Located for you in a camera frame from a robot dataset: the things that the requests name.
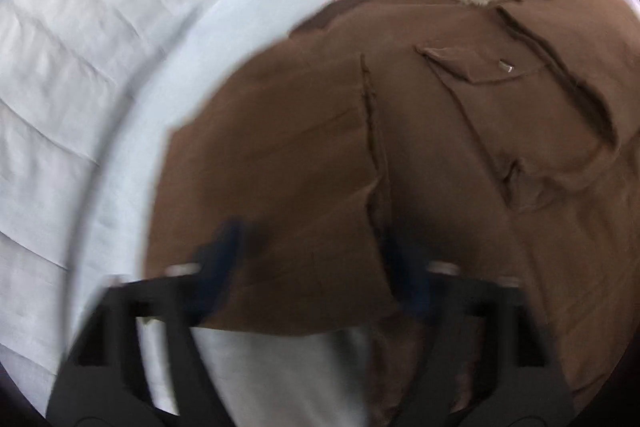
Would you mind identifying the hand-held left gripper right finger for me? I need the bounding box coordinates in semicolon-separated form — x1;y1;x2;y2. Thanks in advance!
377;232;576;427

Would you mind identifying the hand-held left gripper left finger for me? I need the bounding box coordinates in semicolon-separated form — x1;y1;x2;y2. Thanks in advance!
47;217;251;427

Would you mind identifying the brown coat with fur collar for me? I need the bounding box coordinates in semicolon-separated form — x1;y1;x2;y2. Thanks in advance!
145;0;640;415

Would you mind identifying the light grey bed blanket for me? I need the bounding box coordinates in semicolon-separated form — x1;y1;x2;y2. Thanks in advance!
65;0;441;427

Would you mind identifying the grey quilted duvet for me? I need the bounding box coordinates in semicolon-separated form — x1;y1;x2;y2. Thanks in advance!
0;0;236;413

